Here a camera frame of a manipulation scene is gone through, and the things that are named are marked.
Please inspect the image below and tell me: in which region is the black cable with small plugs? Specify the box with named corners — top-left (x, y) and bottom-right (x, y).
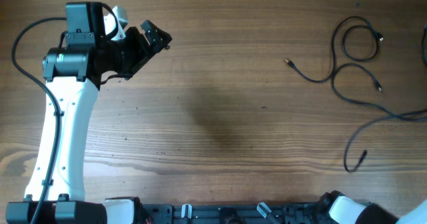
top-left (285, 15), bottom-right (384, 84)

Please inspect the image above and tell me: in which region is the black cable with USB-A plug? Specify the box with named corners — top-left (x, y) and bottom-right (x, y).
top-left (331, 63), bottom-right (427, 173)

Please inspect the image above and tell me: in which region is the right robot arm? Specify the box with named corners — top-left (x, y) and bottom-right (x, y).
top-left (314, 191), bottom-right (426, 224)

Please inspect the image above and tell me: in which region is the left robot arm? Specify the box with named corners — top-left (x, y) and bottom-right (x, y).
top-left (5, 2), bottom-right (172, 223)

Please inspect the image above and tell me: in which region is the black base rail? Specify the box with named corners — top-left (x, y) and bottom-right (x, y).
top-left (138, 203), bottom-right (334, 224)

